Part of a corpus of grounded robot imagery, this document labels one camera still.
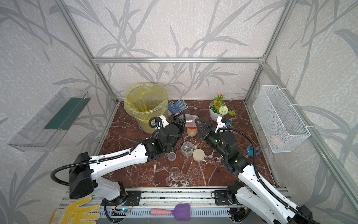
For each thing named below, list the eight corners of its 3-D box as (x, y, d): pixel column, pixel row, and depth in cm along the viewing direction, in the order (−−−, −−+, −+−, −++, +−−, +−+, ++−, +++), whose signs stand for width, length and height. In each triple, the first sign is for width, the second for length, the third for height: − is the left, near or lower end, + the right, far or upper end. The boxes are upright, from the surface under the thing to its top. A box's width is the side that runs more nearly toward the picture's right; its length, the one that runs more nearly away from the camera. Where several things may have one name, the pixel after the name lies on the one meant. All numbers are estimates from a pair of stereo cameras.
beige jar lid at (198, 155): (192, 161, 89) (192, 159, 87) (192, 149, 94) (192, 148, 92) (205, 161, 89) (205, 160, 87) (204, 150, 94) (204, 148, 92)
